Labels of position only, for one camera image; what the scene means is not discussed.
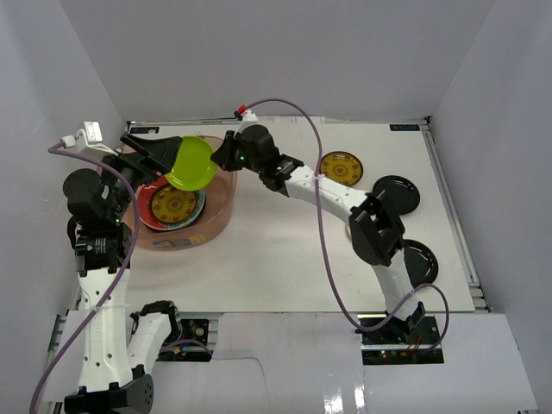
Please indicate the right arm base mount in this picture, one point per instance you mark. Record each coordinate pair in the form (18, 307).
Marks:
(384, 348)

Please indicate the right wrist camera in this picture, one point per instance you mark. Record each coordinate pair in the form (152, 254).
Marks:
(246, 117)

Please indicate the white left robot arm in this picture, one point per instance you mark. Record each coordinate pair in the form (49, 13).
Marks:
(116, 370)

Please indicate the red plate with teal flower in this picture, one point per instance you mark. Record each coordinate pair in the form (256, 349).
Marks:
(143, 198)

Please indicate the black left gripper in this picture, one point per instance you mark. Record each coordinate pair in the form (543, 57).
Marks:
(141, 152)

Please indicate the pink translucent plastic bin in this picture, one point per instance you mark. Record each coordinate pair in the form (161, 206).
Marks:
(219, 195)

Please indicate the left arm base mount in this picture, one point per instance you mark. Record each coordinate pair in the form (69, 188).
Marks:
(190, 334)

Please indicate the lime green plate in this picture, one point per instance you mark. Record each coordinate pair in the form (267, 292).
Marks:
(193, 169)

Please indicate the yellow patterned plate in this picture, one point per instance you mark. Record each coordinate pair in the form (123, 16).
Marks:
(169, 205)
(342, 167)

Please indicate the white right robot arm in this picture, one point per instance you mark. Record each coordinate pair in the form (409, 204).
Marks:
(377, 232)

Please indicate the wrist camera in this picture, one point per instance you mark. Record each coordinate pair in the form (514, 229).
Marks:
(246, 117)
(88, 141)

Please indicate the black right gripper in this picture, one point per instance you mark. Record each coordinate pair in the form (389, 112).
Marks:
(223, 157)

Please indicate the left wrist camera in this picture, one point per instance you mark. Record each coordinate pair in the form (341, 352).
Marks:
(88, 141)

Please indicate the blue-green glazed plate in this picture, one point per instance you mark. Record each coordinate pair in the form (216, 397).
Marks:
(162, 227)

